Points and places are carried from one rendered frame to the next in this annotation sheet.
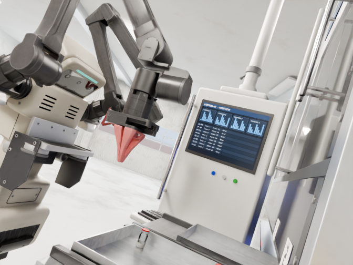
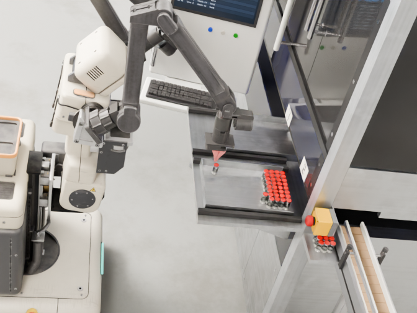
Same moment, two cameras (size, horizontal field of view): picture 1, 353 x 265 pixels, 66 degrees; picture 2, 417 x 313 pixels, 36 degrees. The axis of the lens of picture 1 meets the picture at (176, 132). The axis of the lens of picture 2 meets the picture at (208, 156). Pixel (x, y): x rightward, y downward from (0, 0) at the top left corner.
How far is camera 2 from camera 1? 2.01 m
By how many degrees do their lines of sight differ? 53
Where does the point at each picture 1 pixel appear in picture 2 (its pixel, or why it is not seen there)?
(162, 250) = (225, 166)
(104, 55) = (107, 9)
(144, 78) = (226, 125)
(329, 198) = (325, 179)
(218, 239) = not seen: hidden behind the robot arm
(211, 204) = (212, 59)
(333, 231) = (326, 187)
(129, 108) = (219, 141)
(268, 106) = not seen: outside the picture
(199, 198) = not seen: hidden behind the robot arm
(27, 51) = (132, 120)
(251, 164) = (251, 18)
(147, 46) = (226, 110)
